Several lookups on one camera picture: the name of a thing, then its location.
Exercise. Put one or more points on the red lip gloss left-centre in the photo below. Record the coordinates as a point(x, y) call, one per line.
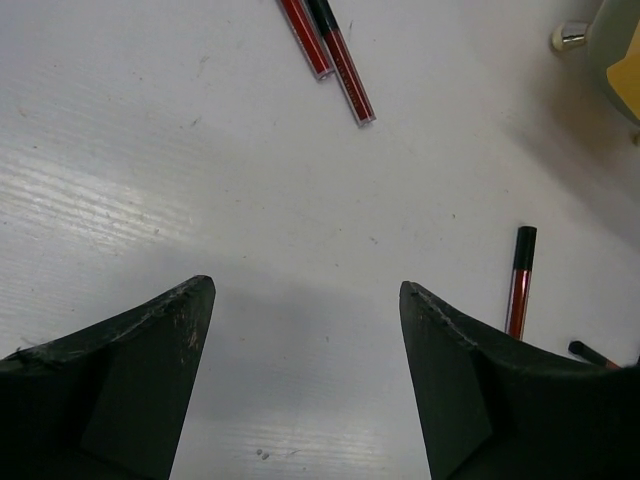
point(521, 281)

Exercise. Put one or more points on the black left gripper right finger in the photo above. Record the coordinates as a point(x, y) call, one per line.
point(493, 407)

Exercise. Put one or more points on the yellow drawer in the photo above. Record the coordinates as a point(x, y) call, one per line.
point(623, 76)

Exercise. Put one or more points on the thin black makeup brush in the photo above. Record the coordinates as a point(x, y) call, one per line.
point(589, 355)

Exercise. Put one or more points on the red lip gloss far-left inner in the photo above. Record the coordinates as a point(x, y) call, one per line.
point(346, 70)

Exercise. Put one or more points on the red lip gloss far-left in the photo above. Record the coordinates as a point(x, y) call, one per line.
point(346, 70)
point(305, 32)

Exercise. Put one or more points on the red lip gloss far-left outer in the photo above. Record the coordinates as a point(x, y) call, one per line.
point(305, 32)

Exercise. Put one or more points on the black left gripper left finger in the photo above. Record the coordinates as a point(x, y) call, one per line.
point(108, 401)

